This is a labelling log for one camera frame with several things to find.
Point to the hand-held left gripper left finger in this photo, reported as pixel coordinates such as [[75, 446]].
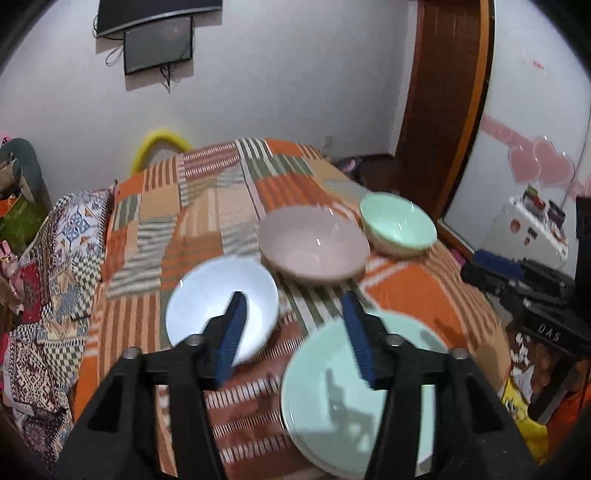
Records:
[[231, 332]]

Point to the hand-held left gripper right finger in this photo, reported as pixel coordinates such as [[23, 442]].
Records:
[[361, 344]]

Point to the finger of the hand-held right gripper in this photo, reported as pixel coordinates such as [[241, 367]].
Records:
[[489, 280], [496, 263]]

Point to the mint green plate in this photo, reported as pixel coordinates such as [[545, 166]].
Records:
[[332, 369]]

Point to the white bowl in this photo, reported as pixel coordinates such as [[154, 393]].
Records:
[[203, 295]]

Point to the mint green bowl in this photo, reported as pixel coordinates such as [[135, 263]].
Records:
[[397, 224]]

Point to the pink bowl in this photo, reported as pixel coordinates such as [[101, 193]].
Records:
[[314, 244]]

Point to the yellow printed cloth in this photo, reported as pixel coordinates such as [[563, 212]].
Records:
[[521, 415]]

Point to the striped patchwork blanket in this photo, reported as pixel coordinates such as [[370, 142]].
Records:
[[198, 207]]

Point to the dark wooden door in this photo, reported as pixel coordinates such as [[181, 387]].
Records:
[[443, 101]]

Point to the dark purple cloth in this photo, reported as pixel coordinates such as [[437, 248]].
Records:
[[351, 166]]

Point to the white heart-print sliding door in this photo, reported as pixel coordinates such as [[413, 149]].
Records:
[[540, 92]]

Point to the patterned quilt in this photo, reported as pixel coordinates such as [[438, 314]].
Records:
[[46, 295]]

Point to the yellow foam hoop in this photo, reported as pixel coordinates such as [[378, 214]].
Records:
[[157, 138]]

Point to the pink rabbit toy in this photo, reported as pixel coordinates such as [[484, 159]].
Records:
[[9, 261]]

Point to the grey plush toy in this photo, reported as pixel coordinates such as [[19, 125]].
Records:
[[23, 161]]

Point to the small black wall monitor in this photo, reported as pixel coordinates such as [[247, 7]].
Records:
[[158, 44]]

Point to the wall-mounted black television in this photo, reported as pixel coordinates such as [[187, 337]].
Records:
[[157, 11]]

